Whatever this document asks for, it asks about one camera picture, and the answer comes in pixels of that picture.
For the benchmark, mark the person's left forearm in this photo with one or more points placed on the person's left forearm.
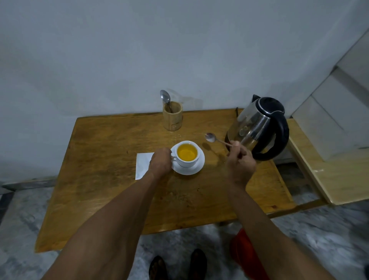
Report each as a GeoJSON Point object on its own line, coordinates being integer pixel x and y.
{"type": "Point", "coordinates": [115, 230]}

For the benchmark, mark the steel and black electric kettle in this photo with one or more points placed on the steel and black electric kettle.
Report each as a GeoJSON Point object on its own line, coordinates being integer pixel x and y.
{"type": "Point", "coordinates": [259, 127]}

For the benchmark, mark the person's right forearm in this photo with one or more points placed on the person's right forearm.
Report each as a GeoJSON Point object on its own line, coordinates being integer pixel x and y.
{"type": "Point", "coordinates": [265, 230]}

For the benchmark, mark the person's left sandal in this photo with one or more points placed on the person's left sandal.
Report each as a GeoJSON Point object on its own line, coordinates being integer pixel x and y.
{"type": "Point", "coordinates": [158, 269]}

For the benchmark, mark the light wooden side table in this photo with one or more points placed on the light wooden side table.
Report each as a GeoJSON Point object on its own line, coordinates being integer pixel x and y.
{"type": "Point", "coordinates": [340, 178]}

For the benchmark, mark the person's right sandal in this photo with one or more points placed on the person's right sandal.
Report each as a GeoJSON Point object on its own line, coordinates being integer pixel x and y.
{"type": "Point", "coordinates": [198, 264]}

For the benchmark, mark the small metal teaspoon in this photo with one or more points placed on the small metal teaspoon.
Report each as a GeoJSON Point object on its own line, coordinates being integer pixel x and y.
{"type": "Point", "coordinates": [210, 137]}

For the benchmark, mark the person's right fingers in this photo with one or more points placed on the person's right fingers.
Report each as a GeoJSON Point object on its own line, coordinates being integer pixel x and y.
{"type": "Point", "coordinates": [235, 148]}

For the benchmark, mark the person's left hand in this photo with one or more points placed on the person's left hand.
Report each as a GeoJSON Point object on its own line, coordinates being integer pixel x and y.
{"type": "Point", "coordinates": [159, 164]}

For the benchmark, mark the white staircase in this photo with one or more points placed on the white staircase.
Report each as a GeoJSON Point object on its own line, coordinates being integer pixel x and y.
{"type": "Point", "coordinates": [337, 115]}

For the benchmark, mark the white tea cup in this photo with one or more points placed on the white tea cup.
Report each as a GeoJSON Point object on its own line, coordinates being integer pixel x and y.
{"type": "Point", "coordinates": [188, 163]}

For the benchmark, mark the person's right hand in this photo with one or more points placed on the person's right hand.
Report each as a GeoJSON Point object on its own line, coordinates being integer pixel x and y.
{"type": "Point", "coordinates": [241, 167]}

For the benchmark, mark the metal spoon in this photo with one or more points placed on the metal spoon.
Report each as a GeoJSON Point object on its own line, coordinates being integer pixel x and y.
{"type": "Point", "coordinates": [165, 96]}

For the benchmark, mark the red plastic stool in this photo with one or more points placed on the red plastic stool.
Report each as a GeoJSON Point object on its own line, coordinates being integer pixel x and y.
{"type": "Point", "coordinates": [245, 253]}

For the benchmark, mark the person's sandal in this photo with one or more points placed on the person's sandal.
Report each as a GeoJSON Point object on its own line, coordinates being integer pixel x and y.
{"type": "Point", "coordinates": [158, 269]}
{"type": "Point", "coordinates": [198, 264]}

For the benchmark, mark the person's left fingers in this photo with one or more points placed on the person's left fingers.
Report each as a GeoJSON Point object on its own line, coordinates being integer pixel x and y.
{"type": "Point", "coordinates": [167, 154]}

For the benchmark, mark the bamboo cutlery holder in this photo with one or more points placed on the bamboo cutlery holder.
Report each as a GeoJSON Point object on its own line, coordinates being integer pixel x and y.
{"type": "Point", "coordinates": [173, 119]}

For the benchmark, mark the white paper napkin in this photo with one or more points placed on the white paper napkin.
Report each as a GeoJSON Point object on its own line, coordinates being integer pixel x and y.
{"type": "Point", "coordinates": [142, 166]}

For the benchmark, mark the white saucer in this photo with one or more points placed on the white saucer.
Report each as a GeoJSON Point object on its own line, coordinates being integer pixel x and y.
{"type": "Point", "coordinates": [199, 167]}

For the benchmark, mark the yellow tea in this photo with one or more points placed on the yellow tea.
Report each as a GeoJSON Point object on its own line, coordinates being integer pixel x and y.
{"type": "Point", "coordinates": [187, 152]}

